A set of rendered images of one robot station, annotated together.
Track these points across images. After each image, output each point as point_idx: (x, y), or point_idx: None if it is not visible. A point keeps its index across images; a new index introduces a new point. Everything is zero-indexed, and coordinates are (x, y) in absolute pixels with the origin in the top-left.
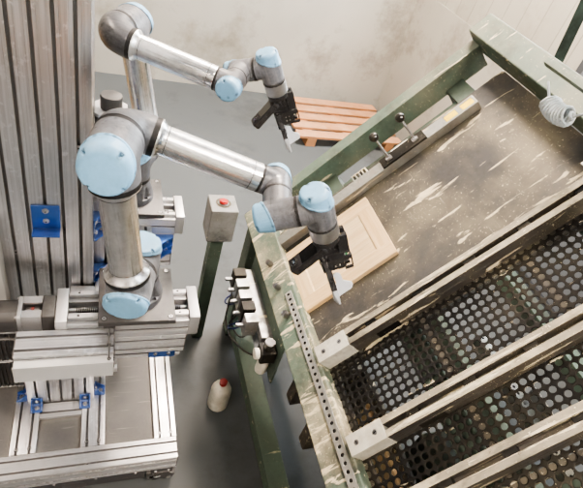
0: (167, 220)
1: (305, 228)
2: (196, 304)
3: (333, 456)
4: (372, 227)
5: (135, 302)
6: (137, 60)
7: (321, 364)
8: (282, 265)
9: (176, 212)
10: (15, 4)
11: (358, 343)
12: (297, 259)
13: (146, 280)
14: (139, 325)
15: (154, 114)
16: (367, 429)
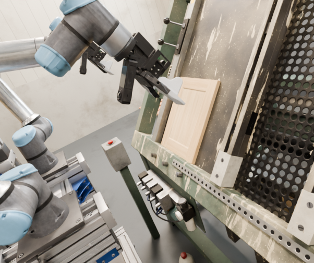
0: (74, 168)
1: (161, 121)
2: (102, 202)
3: (290, 257)
4: (194, 84)
5: (1, 219)
6: None
7: (222, 187)
8: (161, 150)
9: (79, 160)
10: None
11: (237, 150)
12: (120, 89)
13: (7, 193)
14: (64, 244)
15: (28, 111)
16: (300, 207)
